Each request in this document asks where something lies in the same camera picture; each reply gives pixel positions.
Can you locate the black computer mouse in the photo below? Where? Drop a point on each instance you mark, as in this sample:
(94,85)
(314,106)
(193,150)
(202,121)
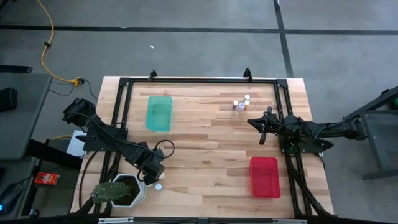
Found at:
(11,196)

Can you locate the grey desk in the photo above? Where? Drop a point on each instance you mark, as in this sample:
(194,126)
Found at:
(25,124)

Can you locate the red translucent plastic bin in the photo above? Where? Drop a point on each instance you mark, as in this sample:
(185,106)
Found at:
(264,179)

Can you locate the black round knob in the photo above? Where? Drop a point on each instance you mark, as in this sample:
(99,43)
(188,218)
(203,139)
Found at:
(33,213)

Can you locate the black stand beam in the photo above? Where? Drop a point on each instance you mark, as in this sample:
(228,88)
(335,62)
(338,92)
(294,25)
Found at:
(53,154)

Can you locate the grey metal stand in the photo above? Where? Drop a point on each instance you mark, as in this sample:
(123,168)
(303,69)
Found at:
(376,140)

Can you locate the purple medicine bottle white cap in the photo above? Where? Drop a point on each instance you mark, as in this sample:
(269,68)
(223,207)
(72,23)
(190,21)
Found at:
(235,103)

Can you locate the green cactus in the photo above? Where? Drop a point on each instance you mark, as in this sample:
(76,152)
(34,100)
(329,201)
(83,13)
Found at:
(109,191)

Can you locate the black pouch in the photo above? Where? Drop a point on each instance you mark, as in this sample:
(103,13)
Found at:
(7,99)

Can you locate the teal translucent plastic bin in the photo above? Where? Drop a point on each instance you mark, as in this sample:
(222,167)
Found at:
(158,113)

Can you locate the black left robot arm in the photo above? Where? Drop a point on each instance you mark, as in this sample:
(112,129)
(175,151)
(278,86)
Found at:
(105,130)

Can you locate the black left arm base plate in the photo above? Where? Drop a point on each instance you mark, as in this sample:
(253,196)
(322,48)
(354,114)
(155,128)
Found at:
(96,144)

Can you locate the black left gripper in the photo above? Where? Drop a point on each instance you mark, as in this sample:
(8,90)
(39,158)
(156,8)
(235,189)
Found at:
(152,168)

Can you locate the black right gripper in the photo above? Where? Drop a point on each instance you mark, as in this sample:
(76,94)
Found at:
(273,127)

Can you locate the white paper sheet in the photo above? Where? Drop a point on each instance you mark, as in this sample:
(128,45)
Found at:
(74,144)

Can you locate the red snack box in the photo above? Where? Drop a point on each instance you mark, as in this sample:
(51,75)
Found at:
(46,179)

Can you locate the black aluminium table frame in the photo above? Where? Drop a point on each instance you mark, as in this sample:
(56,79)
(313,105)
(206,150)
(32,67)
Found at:
(202,80)

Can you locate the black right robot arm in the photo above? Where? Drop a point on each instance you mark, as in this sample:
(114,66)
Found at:
(335,129)

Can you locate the black desk bar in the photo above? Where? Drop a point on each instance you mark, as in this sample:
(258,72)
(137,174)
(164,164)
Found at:
(15,69)

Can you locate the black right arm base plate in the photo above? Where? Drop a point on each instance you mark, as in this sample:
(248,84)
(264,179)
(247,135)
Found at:
(311,147)

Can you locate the silver metal bracket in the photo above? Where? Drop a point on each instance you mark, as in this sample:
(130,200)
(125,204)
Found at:
(115,220)
(289,221)

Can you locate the white hexagonal planter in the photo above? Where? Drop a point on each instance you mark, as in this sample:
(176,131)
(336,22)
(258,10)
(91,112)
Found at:
(141,189)

